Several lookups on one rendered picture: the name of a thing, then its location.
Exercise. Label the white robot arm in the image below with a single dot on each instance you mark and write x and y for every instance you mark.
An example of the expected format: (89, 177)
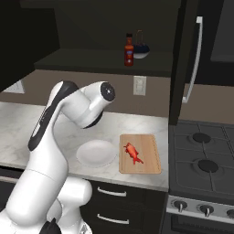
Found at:
(45, 170)

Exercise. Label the red fish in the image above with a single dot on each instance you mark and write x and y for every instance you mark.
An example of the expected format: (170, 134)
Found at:
(132, 151)

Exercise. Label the white round plate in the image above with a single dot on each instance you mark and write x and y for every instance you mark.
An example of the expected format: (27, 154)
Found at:
(97, 154)

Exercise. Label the wooden cutting board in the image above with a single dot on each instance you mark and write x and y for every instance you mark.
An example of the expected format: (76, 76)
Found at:
(148, 158)

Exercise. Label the dark cabinet shelf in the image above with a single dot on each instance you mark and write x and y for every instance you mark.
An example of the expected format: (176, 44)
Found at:
(100, 62)

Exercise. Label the red condiment bottle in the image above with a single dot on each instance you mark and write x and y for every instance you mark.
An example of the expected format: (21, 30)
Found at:
(129, 54)

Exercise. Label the dark open cabinet door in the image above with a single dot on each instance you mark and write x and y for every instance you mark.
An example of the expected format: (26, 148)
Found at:
(21, 39)
(180, 61)

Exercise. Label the dark drawer front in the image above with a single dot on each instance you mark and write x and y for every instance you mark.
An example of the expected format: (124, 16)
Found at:
(137, 195)
(140, 221)
(9, 172)

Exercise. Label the grey gas stove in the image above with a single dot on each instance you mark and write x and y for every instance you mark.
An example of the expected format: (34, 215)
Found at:
(195, 170)

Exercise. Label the silver stove knob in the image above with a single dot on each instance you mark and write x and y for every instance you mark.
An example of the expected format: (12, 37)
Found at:
(180, 206)
(231, 213)
(206, 210)

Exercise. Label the dark range hood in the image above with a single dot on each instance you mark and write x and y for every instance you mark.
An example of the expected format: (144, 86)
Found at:
(222, 30)

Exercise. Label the white wall outlet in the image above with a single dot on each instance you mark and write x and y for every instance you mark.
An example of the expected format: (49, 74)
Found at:
(140, 85)
(15, 87)

